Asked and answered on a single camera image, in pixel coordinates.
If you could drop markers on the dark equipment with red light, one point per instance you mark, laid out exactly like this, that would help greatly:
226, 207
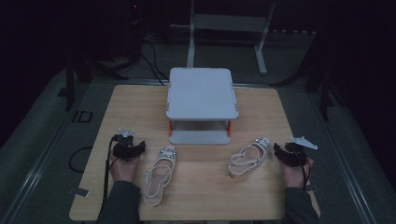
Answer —
134, 18

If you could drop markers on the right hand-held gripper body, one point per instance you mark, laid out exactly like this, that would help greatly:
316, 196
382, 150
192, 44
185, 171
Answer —
295, 155

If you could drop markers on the person's left hand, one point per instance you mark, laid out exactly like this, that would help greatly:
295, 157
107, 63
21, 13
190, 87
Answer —
124, 170

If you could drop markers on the person's right hand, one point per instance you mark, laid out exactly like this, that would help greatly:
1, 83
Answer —
295, 176

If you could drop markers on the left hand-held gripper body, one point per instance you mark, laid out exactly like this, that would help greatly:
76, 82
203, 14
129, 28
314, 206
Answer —
124, 146

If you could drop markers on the white metal stand frame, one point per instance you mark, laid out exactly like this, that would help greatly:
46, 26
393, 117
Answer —
230, 22

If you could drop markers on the grey tape piece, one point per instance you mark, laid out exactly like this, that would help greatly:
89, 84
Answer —
312, 188
77, 192

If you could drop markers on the black tripod stand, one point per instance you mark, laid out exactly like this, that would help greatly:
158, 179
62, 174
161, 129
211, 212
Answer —
70, 87
323, 90

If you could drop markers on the black tape floor mark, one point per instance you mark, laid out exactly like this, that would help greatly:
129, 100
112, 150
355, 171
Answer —
82, 117

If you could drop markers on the beige slingback heeled shoe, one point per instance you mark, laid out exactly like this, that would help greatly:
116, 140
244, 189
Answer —
252, 155
162, 165

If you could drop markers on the white two-tier shoe rack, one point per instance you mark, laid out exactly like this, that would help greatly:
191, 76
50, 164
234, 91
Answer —
202, 93

